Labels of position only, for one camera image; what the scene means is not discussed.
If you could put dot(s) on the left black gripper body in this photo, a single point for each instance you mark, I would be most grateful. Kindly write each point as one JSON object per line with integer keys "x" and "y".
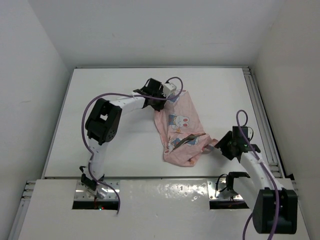
{"x": 158, "y": 94}

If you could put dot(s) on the pink cartoon pillowcase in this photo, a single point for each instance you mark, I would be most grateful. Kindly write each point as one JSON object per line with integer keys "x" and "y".
{"x": 177, "y": 120}

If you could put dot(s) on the grey pillow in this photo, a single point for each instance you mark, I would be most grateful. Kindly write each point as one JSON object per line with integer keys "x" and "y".
{"x": 190, "y": 140}

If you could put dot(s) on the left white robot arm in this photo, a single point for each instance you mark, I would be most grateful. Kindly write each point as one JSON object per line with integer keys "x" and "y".
{"x": 101, "y": 119}

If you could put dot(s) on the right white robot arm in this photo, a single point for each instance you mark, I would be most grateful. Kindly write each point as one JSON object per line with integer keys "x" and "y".
{"x": 274, "y": 209}

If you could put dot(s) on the white front cover panel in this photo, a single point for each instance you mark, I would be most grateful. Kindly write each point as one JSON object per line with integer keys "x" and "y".
{"x": 150, "y": 209}

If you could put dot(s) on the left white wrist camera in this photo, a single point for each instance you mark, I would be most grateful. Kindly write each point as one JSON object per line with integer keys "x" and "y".
{"x": 168, "y": 89}

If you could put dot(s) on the right aluminium rail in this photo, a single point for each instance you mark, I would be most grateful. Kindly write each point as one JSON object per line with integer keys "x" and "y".
{"x": 269, "y": 144}

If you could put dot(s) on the aluminium rail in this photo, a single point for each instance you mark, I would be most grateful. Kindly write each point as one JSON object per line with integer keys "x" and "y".
{"x": 269, "y": 144}
{"x": 22, "y": 210}

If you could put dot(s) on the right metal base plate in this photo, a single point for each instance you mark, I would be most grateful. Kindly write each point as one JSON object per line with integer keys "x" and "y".
{"x": 217, "y": 191}

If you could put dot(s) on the metal base plate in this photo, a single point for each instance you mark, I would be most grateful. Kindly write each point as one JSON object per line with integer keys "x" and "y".
{"x": 102, "y": 193}
{"x": 217, "y": 191}

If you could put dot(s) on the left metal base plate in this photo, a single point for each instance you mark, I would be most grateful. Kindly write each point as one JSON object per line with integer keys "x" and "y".
{"x": 102, "y": 193}

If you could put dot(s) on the left aluminium rail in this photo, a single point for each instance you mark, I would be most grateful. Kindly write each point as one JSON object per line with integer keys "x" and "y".
{"x": 22, "y": 210}

